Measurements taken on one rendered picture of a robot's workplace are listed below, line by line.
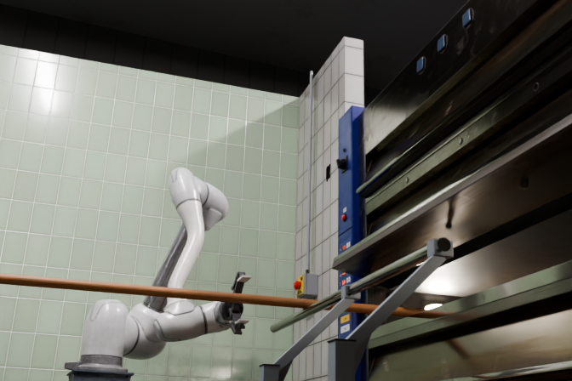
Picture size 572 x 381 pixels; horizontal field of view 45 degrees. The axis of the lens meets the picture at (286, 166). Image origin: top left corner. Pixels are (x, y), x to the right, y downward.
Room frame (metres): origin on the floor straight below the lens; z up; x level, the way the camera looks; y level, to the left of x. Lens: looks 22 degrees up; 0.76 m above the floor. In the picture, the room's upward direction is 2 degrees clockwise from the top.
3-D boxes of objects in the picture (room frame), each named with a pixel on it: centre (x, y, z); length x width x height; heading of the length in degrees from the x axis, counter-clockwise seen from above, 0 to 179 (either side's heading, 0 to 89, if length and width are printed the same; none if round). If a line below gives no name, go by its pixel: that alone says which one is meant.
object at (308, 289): (3.19, -0.12, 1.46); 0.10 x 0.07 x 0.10; 17
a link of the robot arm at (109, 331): (2.71, 0.67, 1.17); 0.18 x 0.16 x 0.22; 151
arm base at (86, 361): (2.70, 0.69, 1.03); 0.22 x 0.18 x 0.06; 111
